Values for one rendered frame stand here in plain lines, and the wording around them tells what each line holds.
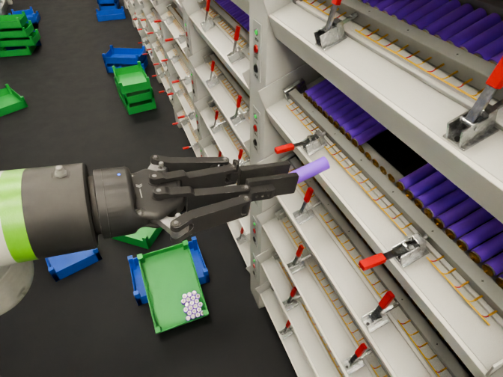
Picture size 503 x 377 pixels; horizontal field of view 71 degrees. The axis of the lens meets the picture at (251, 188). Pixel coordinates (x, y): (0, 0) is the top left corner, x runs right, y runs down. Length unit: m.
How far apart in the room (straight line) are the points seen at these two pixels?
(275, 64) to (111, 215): 0.51
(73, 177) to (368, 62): 0.39
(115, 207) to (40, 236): 0.07
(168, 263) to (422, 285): 1.15
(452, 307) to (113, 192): 0.42
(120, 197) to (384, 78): 0.35
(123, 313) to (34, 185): 1.22
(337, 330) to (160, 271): 0.84
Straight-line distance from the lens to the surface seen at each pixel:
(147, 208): 0.38
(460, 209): 0.56
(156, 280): 1.50
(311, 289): 0.94
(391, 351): 0.69
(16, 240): 0.38
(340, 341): 0.89
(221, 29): 1.20
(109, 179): 0.38
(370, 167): 0.60
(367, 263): 0.49
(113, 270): 1.70
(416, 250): 0.52
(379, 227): 0.56
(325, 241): 0.77
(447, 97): 0.46
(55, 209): 0.37
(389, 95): 0.47
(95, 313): 1.60
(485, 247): 0.53
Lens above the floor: 1.32
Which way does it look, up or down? 43 degrees down
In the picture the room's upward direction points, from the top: straight up
